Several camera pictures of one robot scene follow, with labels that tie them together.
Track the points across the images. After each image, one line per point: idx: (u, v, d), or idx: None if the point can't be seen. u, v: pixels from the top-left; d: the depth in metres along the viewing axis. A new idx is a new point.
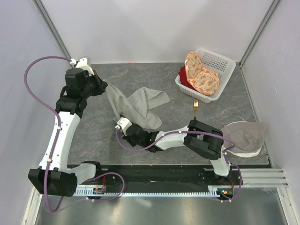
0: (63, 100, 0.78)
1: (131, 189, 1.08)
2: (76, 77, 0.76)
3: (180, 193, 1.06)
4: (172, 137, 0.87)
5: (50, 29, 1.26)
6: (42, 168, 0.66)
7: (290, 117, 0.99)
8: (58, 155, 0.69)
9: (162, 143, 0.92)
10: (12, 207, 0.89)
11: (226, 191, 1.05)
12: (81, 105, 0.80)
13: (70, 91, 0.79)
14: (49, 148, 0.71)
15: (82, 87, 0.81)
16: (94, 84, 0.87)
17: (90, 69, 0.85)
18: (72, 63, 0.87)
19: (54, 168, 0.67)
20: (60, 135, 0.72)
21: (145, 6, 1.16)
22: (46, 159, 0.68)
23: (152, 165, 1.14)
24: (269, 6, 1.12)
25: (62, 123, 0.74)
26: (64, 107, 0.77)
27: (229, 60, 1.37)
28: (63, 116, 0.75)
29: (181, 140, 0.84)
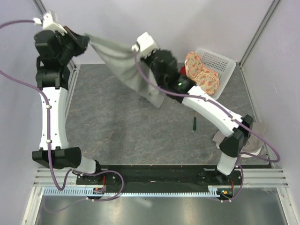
0: (44, 72, 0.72)
1: (131, 189, 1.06)
2: (48, 43, 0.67)
3: (181, 193, 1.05)
4: (216, 112, 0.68)
5: None
6: (44, 149, 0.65)
7: (290, 117, 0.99)
8: (56, 133, 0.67)
9: (194, 104, 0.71)
10: (12, 207, 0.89)
11: (226, 191, 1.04)
12: (65, 74, 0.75)
13: (47, 61, 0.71)
14: (45, 128, 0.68)
15: (58, 54, 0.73)
16: (72, 44, 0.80)
17: (60, 26, 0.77)
18: (36, 24, 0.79)
19: (56, 146, 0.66)
20: (52, 112, 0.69)
21: (146, 6, 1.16)
22: (45, 139, 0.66)
23: (152, 165, 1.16)
24: (269, 5, 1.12)
25: (49, 101, 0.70)
26: (46, 80, 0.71)
27: (229, 60, 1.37)
28: (48, 93, 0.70)
29: (223, 123, 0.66)
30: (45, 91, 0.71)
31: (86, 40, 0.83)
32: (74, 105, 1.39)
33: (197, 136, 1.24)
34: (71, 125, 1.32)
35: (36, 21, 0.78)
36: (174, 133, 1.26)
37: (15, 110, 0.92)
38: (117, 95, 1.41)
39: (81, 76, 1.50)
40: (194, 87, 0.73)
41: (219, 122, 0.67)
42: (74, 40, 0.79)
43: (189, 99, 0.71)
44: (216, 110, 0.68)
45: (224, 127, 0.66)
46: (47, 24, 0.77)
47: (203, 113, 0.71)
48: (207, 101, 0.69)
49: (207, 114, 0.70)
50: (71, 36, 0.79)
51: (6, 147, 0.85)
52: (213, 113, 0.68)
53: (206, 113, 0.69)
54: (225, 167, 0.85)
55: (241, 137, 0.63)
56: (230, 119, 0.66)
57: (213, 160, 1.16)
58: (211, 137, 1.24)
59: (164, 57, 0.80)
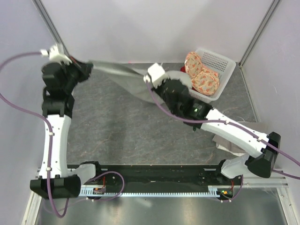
0: (49, 101, 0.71)
1: (131, 189, 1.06)
2: (55, 75, 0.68)
3: (181, 193, 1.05)
4: (239, 133, 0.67)
5: (45, 20, 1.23)
6: (43, 177, 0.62)
7: (290, 117, 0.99)
8: (57, 161, 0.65)
9: (215, 128, 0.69)
10: (12, 207, 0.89)
11: (226, 191, 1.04)
12: (70, 103, 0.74)
13: (52, 92, 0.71)
14: (45, 155, 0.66)
15: (64, 83, 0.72)
16: (77, 71, 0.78)
17: (65, 57, 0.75)
18: (43, 56, 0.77)
19: (55, 175, 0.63)
20: (54, 139, 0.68)
21: (146, 6, 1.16)
22: (45, 168, 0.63)
23: (152, 165, 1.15)
24: (269, 5, 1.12)
25: (53, 129, 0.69)
26: (51, 109, 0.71)
27: (229, 60, 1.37)
28: (53, 121, 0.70)
29: (250, 145, 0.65)
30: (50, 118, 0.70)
31: (89, 66, 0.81)
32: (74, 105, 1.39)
33: (197, 136, 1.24)
34: (71, 125, 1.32)
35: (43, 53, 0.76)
36: (174, 133, 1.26)
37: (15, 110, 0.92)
38: (117, 95, 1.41)
39: None
40: (211, 112, 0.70)
41: (245, 144, 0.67)
42: (79, 68, 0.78)
43: (209, 124, 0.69)
44: (240, 132, 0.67)
45: (251, 148, 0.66)
46: (54, 55, 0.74)
47: (226, 136, 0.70)
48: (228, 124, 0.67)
49: (231, 137, 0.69)
50: (76, 64, 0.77)
51: (6, 147, 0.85)
52: (237, 135, 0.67)
53: (229, 135, 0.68)
54: (231, 172, 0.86)
55: (271, 158, 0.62)
56: (255, 139, 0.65)
57: (213, 160, 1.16)
58: (212, 137, 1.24)
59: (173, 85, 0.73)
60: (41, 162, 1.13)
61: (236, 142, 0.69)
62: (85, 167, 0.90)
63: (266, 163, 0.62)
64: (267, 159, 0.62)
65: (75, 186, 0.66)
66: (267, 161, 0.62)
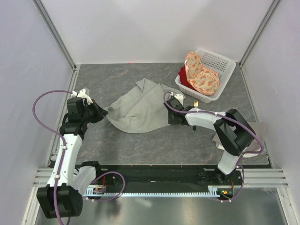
0: (66, 125, 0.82)
1: (131, 189, 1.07)
2: (77, 104, 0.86)
3: (181, 193, 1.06)
4: (206, 116, 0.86)
5: (47, 24, 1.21)
6: (50, 186, 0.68)
7: (290, 117, 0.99)
8: (65, 171, 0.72)
9: (192, 117, 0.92)
10: (12, 207, 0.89)
11: (226, 191, 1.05)
12: (84, 127, 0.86)
13: (72, 117, 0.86)
14: (56, 167, 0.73)
15: (82, 113, 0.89)
16: (93, 112, 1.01)
17: (89, 97, 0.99)
18: (73, 95, 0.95)
19: (62, 183, 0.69)
20: (66, 153, 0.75)
21: (146, 6, 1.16)
22: (54, 176, 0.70)
23: (152, 165, 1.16)
24: (269, 6, 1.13)
25: (67, 144, 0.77)
26: (67, 130, 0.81)
27: (229, 59, 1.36)
28: (68, 138, 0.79)
29: (212, 122, 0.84)
30: (66, 136, 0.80)
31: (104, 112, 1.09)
32: None
33: (198, 136, 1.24)
34: None
35: (73, 93, 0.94)
36: (174, 133, 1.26)
37: (15, 109, 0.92)
38: (117, 95, 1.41)
39: (80, 76, 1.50)
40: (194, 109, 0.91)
41: (210, 122, 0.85)
42: (96, 108, 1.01)
43: (188, 116, 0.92)
44: (203, 114, 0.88)
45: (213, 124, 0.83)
46: (80, 94, 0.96)
47: (200, 122, 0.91)
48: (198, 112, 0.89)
49: (204, 122, 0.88)
50: (96, 105, 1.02)
51: (5, 147, 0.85)
52: (202, 117, 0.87)
53: (201, 120, 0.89)
54: (226, 166, 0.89)
55: (223, 126, 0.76)
56: (214, 116, 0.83)
57: (213, 160, 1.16)
58: (212, 137, 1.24)
59: (174, 101, 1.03)
60: (40, 162, 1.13)
61: (207, 124, 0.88)
62: (85, 170, 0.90)
63: (220, 131, 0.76)
64: (219, 125, 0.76)
65: (76, 201, 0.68)
66: (218, 127, 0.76)
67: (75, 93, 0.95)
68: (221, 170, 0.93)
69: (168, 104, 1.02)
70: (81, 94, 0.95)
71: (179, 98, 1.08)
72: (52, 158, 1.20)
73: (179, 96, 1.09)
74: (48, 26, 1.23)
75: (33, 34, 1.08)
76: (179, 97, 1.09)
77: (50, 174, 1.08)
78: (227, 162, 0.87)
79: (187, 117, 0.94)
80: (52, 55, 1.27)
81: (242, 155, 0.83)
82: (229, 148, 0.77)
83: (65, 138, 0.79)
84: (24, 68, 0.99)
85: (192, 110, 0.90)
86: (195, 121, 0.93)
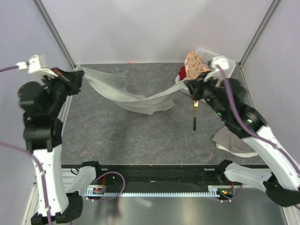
0: (32, 128, 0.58)
1: (131, 189, 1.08)
2: (35, 101, 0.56)
3: (181, 193, 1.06)
4: (282, 161, 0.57)
5: (46, 23, 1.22)
6: (43, 215, 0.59)
7: (290, 117, 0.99)
8: (55, 198, 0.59)
9: (260, 146, 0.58)
10: (13, 206, 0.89)
11: (226, 191, 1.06)
12: (57, 128, 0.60)
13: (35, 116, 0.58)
14: (41, 194, 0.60)
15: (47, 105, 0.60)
16: (65, 86, 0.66)
17: (49, 71, 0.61)
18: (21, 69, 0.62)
19: (56, 213, 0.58)
20: (47, 178, 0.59)
21: (146, 6, 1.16)
22: (43, 206, 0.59)
23: (152, 165, 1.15)
24: (269, 6, 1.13)
25: (42, 165, 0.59)
26: (36, 138, 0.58)
27: (229, 59, 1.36)
28: (41, 157, 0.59)
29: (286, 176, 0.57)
30: (37, 154, 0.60)
31: (79, 75, 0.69)
32: (74, 105, 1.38)
33: (198, 136, 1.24)
34: (71, 125, 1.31)
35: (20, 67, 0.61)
36: (174, 133, 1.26)
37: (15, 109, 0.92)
38: None
39: None
40: (262, 128, 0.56)
41: (280, 170, 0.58)
42: (66, 81, 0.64)
43: (256, 139, 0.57)
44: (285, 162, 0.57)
45: (289, 183, 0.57)
46: (35, 69, 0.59)
47: (262, 154, 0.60)
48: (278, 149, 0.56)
49: (269, 159, 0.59)
50: (66, 75, 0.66)
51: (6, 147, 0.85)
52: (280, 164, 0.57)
53: (271, 158, 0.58)
54: (236, 177, 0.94)
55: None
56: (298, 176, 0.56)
57: (213, 160, 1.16)
58: (211, 137, 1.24)
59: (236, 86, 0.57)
60: None
61: (269, 163, 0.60)
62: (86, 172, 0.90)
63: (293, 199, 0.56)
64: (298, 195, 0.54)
65: (76, 208, 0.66)
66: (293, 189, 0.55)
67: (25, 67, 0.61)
68: (226, 176, 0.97)
69: (232, 97, 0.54)
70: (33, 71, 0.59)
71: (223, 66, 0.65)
72: None
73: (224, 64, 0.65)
74: (48, 25, 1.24)
75: (33, 34, 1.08)
76: (223, 66, 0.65)
77: None
78: (242, 179, 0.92)
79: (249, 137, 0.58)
80: (52, 54, 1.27)
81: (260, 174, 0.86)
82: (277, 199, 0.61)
83: (39, 160, 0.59)
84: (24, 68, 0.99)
85: (271, 142, 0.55)
86: (256, 147, 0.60)
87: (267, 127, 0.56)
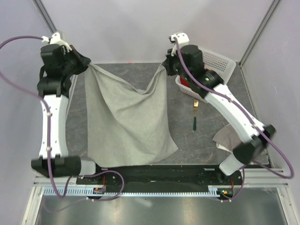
0: (45, 80, 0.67)
1: (131, 189, 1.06)
2: (54, 53, 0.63)
3: (181, 193, 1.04)
4: (238, 113, 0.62)
5: (47, 24, 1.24)
6: (43, 158, 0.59)
7: (290, 117, 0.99)
8: (56, 141, 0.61)
9: (215, 101, 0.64)
10: (13, 206, 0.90)
11: (227, 191, 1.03)
12: (66, 84, 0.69)
13: (50, 71, 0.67)
14: (44, 135, 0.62)
15: (63, 65, 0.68)
16: (76, 60, 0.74)
17: (67, 44, 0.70)
18: (44, 41, 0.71)
19: (55, 154, 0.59)
20: (52, 120, 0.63)
21: (145, 6, 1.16)
22: (45, 147, 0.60)
23: (152, 165, 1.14)
24: (269, 6, 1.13)
25: (50, 109, 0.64)
26: (47, 88, 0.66)
27: (229, 59, 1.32)
28: (50, 102, 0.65)
29: (242, 128, 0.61)
30: (48, 100, 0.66)
31: (87, 60, 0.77)
32: (74, 105, 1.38)
33: (198, 136, 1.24)
34: (71, 125, 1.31)
35: (44, 39, 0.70)
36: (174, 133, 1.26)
37: (16, 111, 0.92)
38: None
39: (80, 76, 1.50)
40: (220, 86, 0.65)
41: (236, 123, 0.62)
42: (78, 55, 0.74)
43: (213, 94, 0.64)
44: (242, 115, 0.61)
45: (244, 133, 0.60)
46: (56, 39, 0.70)
47: (220, 111, 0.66)
48: (232, 102, 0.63)
49: (227, 114, 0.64)
50: (76, 51, 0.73)
51: (7, 147, 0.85)
52: (236, 117, 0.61)
53: (227, 113, 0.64)
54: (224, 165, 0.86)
55: (259, 148, 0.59)
56: (252, 125, 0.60)
57: (213, 160, 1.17)
58: (212, 137, 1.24)
59: (190, 47, 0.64)
60: None
61: (227, 119, 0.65)
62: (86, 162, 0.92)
63: (252, 151, 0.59)
64: (254, 146, 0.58)
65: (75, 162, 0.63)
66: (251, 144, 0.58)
67: (48, 40, 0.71)
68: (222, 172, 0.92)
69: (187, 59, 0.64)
70: (57, 41, 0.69)
71: (184, 39, 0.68)
72: None
73: (183, 37, 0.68)
74: (48, 25, 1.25)
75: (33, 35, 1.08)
76: (182, 41, 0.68)
77: None
78: (229, 165, 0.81)
79: (207, 94, 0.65)
80: None
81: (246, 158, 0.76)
82: (241, 158, 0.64)
83: (48, 102, 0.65)
84: (24, 69, 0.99)
85: (226, 96, 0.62)
86: (214, 105, 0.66)
87: (223, 84, 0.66)
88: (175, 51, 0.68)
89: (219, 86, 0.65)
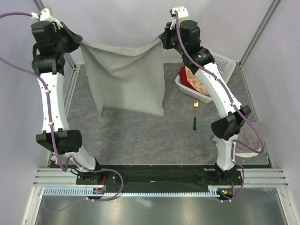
0: (40, 58, 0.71)
1: (131, 189, 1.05)
2: (45, 30, 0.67)
3: (181, 193, 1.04)
4: (220, 90, 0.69)
5: None
6: (47, 131, 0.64)
7: (290, 117, 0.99)
8: (58, 116, 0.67)
9: (203, 78, 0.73)
10: (13, 207, 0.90)
11: (226, 191, 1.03)
12: (61, 61, 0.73)
13: (43, 48, 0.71)
14: (45, 111, 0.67)
15: (56, 42, 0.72)
16: (68, 37, 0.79)
17: (56, 20, 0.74)
18: (33, 18, 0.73)
19: (58, 128, 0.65)
20: (51, 97, 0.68)
21: (146, 6, 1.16)
22: (48, 122, 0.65)
23: (152, 165, 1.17)
24: (269, 6, 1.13)
25: (48, 86, 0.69)
26: (42, 65, 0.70)
27: (229, 59, 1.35)
28: (47, 79, 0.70)
29: (221, 105, 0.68)
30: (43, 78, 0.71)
31: (79, 37, 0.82)
32: (74, 104, 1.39)
33: (198, 136, 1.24)
34: (71, 125, 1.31)
35: (33, 15, 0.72)
36: (174, 133, 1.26)
37: (15, 110, 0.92)
38: None
39: (81, 76, 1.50)
40: (210, 63, 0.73)
41: (217, 100, 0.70)
42: (70, 32, 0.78)
43: (202, 72, 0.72)
44: (223, 92, 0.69)
45: (223, 109, 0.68)
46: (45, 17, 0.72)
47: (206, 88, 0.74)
48: (217, 80, 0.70)
49: (211, 91, 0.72)
50: (67, 28, 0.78)
51: (6, 146, 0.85)
52: (218, 93, 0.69)
53: (211, 89, 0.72)
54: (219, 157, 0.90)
55: (233, 124, 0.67)
56: (230, 103, 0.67)
57: (213, 160, 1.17)
58: (211, 137, 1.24)
59: (189, 24, 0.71)
60: (41, 161, 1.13)
61: (211, 95, 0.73)
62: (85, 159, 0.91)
63: (226, 125, 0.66)
64: (228, 121, 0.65)
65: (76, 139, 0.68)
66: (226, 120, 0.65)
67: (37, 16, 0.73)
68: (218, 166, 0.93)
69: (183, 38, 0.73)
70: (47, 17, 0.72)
71: (183, 12, 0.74)
72: (52, 158, 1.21)
73: (183, 12, 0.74)
74: None
75: None
76: (183, 15, 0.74)
77: (49, 174, 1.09)
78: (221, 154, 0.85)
79: (198, 71, 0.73)
80: None
81: (234, 144, 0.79)
82: (217, 131, 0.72)
83: (44, 81, 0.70)
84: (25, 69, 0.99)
85: (212, 73, 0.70)
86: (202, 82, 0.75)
87: (214, 63, 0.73)
88: (174, 25, 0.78)
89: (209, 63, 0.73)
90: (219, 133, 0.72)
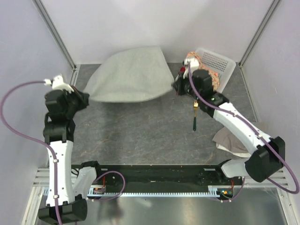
0: (51, 127, 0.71)
1: (131, 189, 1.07)
2: (58, 101, 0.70)
3: (181, 193, 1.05)
4: (242, 126, 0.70)
5: (47, 24, 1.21)
6: (51, 206, 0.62)
7: (290, 117, 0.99)
8: (63, 188, 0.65)
9: (223, 117, 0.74)
10: (12, 207, 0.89)
11: (227, 191, 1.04)
12: (71, 128, 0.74)
13: (55, 117, 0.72)
14: (52, 183, 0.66)
15: (66, 109, 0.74)
16: (78, 99, 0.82)
17: (68, 86, 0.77)
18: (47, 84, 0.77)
19: (63, 202, 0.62)
20: (58, 167, 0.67)
21: (146, 7, 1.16)
22: (53, 195, 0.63)
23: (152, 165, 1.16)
24: (269, 6, 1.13)
25: (56, 155, 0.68)
26: (53, 135, 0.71)
27: (229, 60, 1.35)
28: (56, 147, 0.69)
29: (249, 141, 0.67)
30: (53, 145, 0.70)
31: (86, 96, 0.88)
32: None
33: (198, 136, 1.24)
34: None
35: (47, 82, 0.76)
36: (174, 133, 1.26)
37: (15, 110, 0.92)
38: None
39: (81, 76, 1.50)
40: (226, 103, 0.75)
41: (243, 137, 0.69)
42: (79, 95, 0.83)
43: (218, 113, 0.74)
44: (246, 128, 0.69)
45: (251, 144, 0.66)
46: (58, 84, 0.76)
47: (227, 126, 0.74)
48: (236, 116, 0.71)
49: (234, 129, 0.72)
50: (78, 92, 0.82)
51: (5, 146, 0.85)
52: (241, 129, 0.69)
53: (232, 126, 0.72)
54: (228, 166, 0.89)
55: (267, 160, 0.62)
56: (257, 137, 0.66)
57: (213, 160, 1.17)
58: (211, 137, 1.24)
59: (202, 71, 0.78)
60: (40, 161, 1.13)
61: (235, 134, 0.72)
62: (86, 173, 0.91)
63: (259, 161, 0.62)
64: (261, 157, 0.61)
65: (81, 211, 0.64)
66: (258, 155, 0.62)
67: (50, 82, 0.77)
68: (224, 172, 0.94)
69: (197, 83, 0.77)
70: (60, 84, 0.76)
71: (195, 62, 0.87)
72: None
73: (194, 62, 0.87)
74: (50, 28, 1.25)
75: (33, 34, 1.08)
76: (193, 64, 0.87)
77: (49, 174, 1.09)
78: (233, 169, 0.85)
79: (215, 112, 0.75)
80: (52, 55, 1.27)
81: None
82: (253, 173, 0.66)
83: (54, 149, 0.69)
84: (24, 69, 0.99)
85: (229, 111, 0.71)
86: (222, 122, 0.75)
87: (229, 102, 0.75)
88: (187, 73, 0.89)
89: (226, 103, 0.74)
90: (257, 176, 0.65)
